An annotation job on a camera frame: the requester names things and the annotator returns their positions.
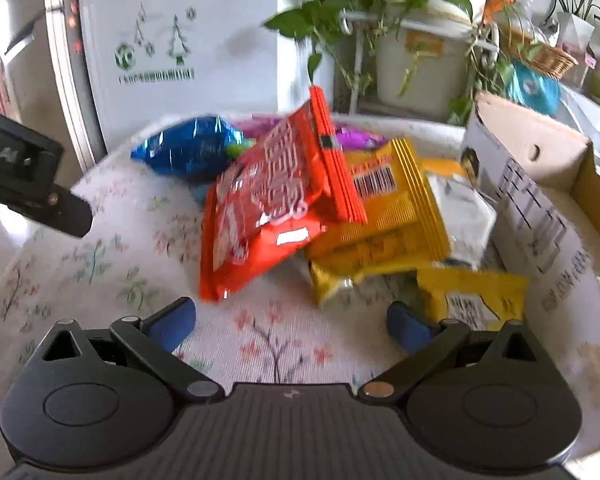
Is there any red snack packet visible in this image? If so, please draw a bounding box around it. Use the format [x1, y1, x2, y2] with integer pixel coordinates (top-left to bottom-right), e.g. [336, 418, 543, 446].
[199, 85, 368, 303]

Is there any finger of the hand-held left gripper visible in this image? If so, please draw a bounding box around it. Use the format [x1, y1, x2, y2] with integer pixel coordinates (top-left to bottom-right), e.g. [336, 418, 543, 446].
[40, 182, 94, 239]

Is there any yellow foil snack packet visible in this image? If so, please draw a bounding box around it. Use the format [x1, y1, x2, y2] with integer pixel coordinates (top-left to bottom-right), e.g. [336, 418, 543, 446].
[307, 259, 417, 307]

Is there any white freezer with tree print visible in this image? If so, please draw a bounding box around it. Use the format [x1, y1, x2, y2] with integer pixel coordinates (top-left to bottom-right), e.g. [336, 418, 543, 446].
[45, 0, 342, 173]

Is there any white silver snack packet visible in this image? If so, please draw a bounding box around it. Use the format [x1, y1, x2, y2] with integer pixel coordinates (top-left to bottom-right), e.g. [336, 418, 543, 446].
[422, 159, 498, 268]

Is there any large yellow striped snack packet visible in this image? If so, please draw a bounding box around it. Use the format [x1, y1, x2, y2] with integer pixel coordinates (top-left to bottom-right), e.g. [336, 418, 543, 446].
[307, 137, 452, 276]

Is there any wicker basket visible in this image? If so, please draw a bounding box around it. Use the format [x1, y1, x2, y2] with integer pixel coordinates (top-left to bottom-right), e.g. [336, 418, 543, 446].
[500, 25, 579, 80]

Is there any purple snack packet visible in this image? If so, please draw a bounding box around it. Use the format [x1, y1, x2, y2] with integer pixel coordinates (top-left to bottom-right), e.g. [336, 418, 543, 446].
[240, 115, 387, 152]

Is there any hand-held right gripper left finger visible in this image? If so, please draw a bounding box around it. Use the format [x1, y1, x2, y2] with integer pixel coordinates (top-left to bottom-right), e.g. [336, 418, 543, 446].
[27, 296, 226, 404]

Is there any pothos plant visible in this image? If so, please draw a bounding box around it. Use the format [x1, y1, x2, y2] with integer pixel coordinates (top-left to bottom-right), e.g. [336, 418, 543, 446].
[262, 0, 481, 126]

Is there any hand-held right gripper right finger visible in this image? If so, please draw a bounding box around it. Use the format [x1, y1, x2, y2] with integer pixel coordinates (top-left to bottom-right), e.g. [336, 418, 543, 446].
[357, 301, 551, 405]

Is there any blue foil snack bag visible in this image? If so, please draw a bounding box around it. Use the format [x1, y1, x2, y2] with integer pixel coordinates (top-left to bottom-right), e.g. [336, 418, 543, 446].
[131, 116, 246, 181]

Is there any small yellow waffle packet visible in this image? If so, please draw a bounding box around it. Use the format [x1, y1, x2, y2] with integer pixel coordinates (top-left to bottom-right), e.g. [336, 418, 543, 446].
[416, 266, 530, 332]

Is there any white wire plant stand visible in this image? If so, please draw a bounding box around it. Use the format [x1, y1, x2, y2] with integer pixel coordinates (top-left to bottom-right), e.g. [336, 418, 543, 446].
[339, 9, 501, 113]

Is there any cardboard box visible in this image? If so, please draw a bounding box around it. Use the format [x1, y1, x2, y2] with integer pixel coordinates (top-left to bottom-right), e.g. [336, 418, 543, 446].
[460, 91, 600, 343]

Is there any table with printed tablecloth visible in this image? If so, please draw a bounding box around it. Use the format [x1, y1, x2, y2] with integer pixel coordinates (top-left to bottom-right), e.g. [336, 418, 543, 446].
[505, 57, 600, 166]

